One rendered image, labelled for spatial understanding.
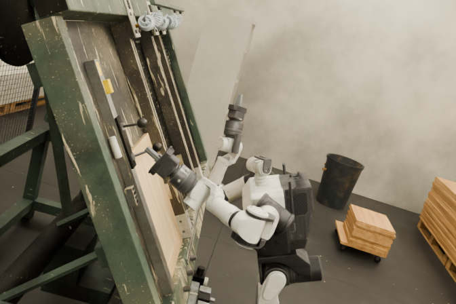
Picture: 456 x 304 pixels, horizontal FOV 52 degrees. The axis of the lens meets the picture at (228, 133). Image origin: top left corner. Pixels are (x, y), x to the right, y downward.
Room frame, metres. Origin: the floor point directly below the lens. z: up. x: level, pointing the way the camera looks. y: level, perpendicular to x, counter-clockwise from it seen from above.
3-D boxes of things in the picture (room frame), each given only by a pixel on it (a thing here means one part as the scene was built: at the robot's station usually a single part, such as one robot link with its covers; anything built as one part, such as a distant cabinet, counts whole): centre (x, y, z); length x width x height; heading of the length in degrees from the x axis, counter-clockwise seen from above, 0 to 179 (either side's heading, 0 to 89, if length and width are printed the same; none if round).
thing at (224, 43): (6.21, 0.37, 1.03); 0.60 x 0.58 x 2.05; 176
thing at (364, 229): (4.96, -1.75, 0.20); 0.61 x 0.51 x 0.40; 176
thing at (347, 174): (6.27, -1.64, 0.33); 0.54 x 0.54 x 0.65
